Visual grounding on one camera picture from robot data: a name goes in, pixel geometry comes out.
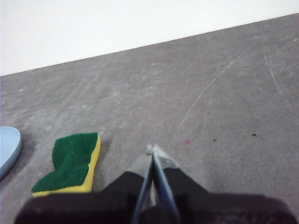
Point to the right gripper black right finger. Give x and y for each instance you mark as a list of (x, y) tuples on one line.
[(222, 210)]

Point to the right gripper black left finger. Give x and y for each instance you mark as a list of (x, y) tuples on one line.
[(93, 207)]

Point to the yellow sponge with green scourer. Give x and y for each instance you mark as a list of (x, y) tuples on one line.
[(70, 158)]

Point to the light blue round plate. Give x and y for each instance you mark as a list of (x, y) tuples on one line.
[(9, 149)]

